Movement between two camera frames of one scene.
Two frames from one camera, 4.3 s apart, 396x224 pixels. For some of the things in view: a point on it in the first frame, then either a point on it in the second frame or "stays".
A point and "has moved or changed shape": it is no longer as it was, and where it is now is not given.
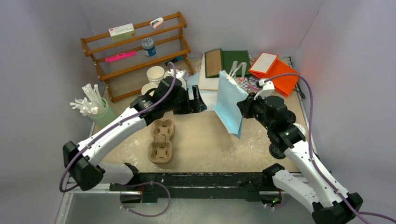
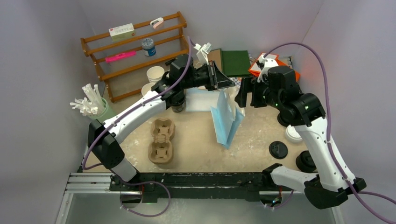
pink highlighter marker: [119, 56] stays
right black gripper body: [254, 108] to [263, 96]
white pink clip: [156, 22] stays
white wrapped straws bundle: [92, 102] stays
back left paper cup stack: [155, 74] stays
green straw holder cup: [103, 118] stays
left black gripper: [198, 105] to [216, 79]
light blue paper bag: [231, 90] has moved or changed shape
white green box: [122, 32] stays
